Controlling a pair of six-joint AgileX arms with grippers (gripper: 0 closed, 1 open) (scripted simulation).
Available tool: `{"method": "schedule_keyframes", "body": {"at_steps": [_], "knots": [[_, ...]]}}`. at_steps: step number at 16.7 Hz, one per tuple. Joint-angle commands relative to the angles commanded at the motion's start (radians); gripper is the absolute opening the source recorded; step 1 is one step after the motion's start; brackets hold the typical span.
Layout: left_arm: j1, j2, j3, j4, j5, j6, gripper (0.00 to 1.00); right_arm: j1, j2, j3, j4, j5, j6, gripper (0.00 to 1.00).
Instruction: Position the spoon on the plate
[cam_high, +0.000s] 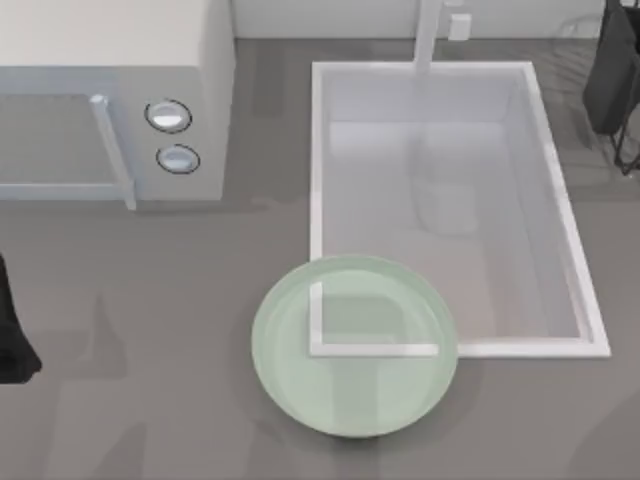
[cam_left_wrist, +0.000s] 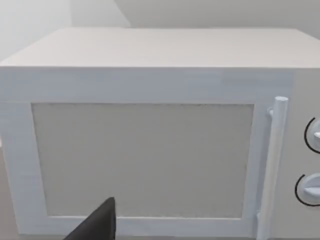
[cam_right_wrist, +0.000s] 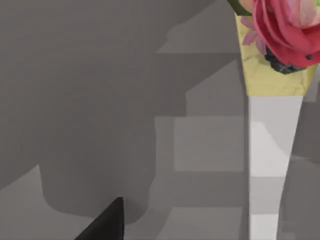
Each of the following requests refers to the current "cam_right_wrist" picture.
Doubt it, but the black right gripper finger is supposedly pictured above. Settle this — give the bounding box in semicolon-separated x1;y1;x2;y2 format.
73;196;125;240

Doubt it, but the pink flower bouquet white-yellow wrap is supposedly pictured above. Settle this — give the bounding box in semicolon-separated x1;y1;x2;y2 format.
227;0;320;240

